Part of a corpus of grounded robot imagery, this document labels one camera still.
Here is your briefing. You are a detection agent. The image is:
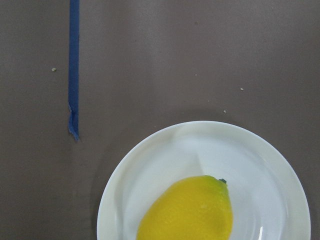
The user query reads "yellow lemon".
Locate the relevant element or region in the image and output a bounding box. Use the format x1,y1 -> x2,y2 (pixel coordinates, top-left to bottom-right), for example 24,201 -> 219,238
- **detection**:
136,175 -> 233,240

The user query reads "white plate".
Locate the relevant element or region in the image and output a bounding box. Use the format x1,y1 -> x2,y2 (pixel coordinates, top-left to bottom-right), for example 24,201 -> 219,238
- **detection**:
96,121 -> 311,240

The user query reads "brown paper table cover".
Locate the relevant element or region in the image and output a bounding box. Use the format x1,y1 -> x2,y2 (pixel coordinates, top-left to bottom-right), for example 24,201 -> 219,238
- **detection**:
0,0 -> 320,240

